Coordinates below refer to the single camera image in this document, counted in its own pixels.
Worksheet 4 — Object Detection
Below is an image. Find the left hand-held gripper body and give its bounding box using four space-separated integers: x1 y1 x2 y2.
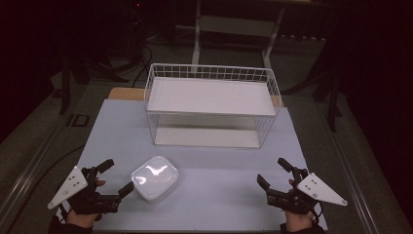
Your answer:
47 166 123 215

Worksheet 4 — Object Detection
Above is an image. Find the black floor socket plate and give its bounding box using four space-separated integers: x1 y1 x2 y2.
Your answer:
65 113 91 129

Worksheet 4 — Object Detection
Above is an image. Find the metal floor rail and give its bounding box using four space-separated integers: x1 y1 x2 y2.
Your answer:
320 106 383 234
0 121 67 228

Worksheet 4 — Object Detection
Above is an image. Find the white metal frame stand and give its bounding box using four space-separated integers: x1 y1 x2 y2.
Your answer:
190 0 286 70

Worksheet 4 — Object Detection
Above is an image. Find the pale blue table mat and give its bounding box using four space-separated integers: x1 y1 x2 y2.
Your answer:
56 98 329 232

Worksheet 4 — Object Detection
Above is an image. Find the white wire rack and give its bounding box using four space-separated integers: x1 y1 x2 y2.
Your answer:
143 62 282 150

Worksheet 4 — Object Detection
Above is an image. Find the person's right hand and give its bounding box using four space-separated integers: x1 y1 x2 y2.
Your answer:
282 178 315 233

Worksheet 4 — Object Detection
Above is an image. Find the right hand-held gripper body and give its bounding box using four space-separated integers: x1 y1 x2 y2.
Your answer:
265 167 348 215

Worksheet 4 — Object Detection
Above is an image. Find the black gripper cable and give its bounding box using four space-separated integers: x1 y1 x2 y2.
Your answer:
57 204 70 222
310 200 323 226

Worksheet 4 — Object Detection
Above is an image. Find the person's left hand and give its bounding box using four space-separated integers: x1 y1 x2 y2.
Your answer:
65 179 107 229

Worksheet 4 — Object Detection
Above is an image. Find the white plastic lidded box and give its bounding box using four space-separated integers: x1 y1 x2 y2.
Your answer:
131 155 180 205

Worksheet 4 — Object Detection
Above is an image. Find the black metal stand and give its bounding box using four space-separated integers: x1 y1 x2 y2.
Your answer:
57 53 72 115
325 72 344 133

